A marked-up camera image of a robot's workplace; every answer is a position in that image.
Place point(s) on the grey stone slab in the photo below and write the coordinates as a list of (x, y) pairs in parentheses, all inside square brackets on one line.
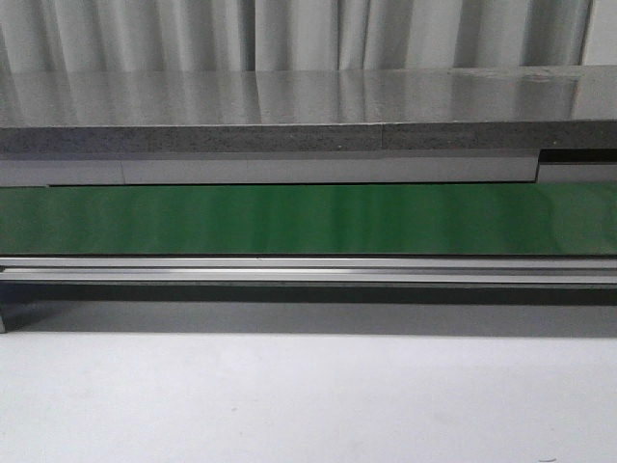
[(153, 112)]

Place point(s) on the green conveyor belt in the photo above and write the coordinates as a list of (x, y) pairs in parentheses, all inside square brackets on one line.
[(383, 219)]

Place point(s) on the grey pleated curtain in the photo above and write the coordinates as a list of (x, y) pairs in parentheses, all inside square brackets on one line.
[(71, 36)]

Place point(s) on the aluminium conveyor front rail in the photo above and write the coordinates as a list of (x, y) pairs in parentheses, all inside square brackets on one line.
[(551, 271)]

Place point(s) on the grey conveyor back rail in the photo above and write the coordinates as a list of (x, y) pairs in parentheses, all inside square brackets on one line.
[(380, 166)]

